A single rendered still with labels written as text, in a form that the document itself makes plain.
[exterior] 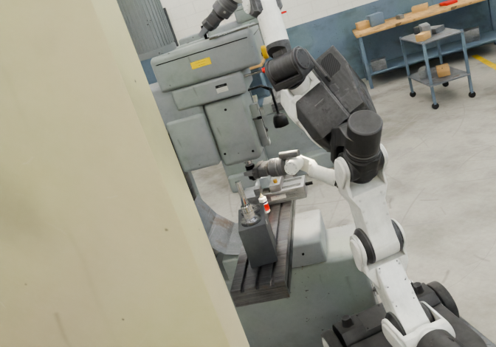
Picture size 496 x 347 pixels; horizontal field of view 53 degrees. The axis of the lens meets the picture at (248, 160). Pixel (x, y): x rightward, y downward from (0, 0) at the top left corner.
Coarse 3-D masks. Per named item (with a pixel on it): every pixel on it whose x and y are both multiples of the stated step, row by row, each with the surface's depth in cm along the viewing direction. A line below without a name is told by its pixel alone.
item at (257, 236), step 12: (252, 204) 224; (240, 216) 219; (264, 216) 212; (240, 228) 208; (252, 228) 206; (264, 228) 206; (252, 240) 207; (264, 240) 208; (252, 252) 209; (264, 252) 210; (276, 252) 214; (252, 264) 211; (264, 264) 211
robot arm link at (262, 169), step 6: (258, 162) 241; (264, 162) 239; (270, 162) 233; (252, 168) 235; (258, 168) 234; (264, 168) 233; (270, 168) 232; (252, 174) 234; (258, 174) 235; (264, 174) 234; (270, 174) 233; (276, 174) 232
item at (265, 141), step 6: (252, 108) 228; (258, 108) 228; (252, 114) 229; (258, 114) 228; (258, 120) 229; (258, 126) 230; (264, 126) 232; (258, 132) 232; (264, 132) 231; (264, 138) 232; (264, 144) 233
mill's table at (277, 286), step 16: (288, 176) 295; (272, 208) 261; (288, 208) 255; (272, 224) 244; (288, 224) 239; (288, 240) 226; (240, 256) 225; (288, 256) 216; (240, 272) 212; (256, 272) 208; (272, 272) 206; (288, 272) 207; (240, 288) 201; (256, 288) 200; (272, 288) 198; (288, 288) 199; (240, 304) 203
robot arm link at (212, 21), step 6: (216, 0) 212; (216, 6) 210; (222, 6) 209; (216, 12) 211; (222, 12) 210; (228, 12) 211; (204, 18) 213; (210, 18) 212; (216, 18) 212; (222, 18) 214; (204, 24) 212; (210, 24) 212; (216, 24) 215; (210, 30) 214
